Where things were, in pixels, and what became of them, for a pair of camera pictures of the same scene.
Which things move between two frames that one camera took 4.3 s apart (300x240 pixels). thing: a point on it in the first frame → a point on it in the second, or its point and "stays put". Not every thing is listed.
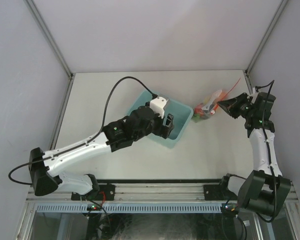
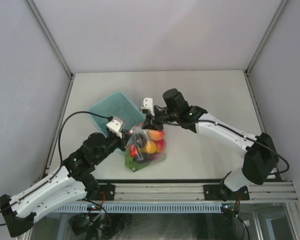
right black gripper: [235, 102] → [151, 122]
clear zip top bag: [205, 110] → [145, 147]
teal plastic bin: [182, 116] → [119, 105]
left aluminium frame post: [38, 16] stays put
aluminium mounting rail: [152, 192] stays put
